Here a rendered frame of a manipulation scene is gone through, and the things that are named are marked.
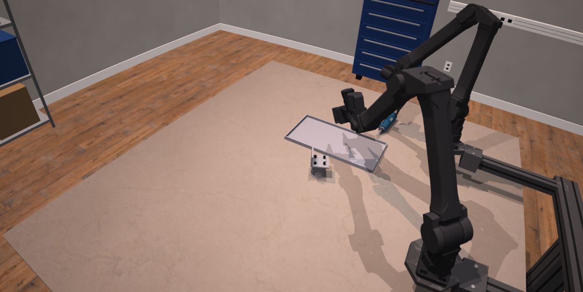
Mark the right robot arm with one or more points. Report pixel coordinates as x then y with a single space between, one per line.
466 18

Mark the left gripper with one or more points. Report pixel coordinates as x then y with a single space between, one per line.
338 117

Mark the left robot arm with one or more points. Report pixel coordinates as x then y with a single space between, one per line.
447 225

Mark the dark blue electric screwdriver barrel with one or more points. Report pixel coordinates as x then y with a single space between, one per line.
386 123

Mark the grey l-shaped bracket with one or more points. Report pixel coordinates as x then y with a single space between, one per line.
319 160

